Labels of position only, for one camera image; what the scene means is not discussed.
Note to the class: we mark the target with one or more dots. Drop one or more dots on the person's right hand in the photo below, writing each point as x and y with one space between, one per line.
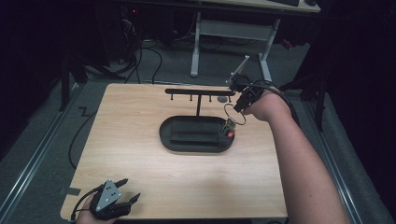
269 107

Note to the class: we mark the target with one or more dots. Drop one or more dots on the grey round table grommet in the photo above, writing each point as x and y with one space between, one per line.
222 99

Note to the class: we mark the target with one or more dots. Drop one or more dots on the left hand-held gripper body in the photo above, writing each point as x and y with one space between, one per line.
107 199

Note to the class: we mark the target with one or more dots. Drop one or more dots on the person's left hand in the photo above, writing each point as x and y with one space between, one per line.
85 217

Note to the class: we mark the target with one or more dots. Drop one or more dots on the black key stand with tray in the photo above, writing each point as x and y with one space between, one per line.
196 140

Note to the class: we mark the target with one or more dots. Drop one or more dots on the white-legged desk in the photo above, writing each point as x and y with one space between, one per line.
233 29

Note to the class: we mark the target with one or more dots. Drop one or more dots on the black computer mouse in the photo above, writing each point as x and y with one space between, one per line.
310 2

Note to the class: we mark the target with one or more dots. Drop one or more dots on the metal floor rail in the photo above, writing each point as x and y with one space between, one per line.
334 168
34 157

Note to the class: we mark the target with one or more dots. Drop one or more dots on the black metal stand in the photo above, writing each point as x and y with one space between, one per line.
320 105
64 90

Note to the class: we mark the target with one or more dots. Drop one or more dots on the small red object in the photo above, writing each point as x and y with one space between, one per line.
287 44

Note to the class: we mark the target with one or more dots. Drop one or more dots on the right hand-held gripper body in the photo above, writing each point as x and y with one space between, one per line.
246 88

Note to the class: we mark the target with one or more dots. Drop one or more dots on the black keyboard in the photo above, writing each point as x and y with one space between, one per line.
285 2

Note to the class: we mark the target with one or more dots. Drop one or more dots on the grey tape strip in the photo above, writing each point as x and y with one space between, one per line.
73 191

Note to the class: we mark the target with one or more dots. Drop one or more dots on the black computer tower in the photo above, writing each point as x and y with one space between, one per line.
129 31

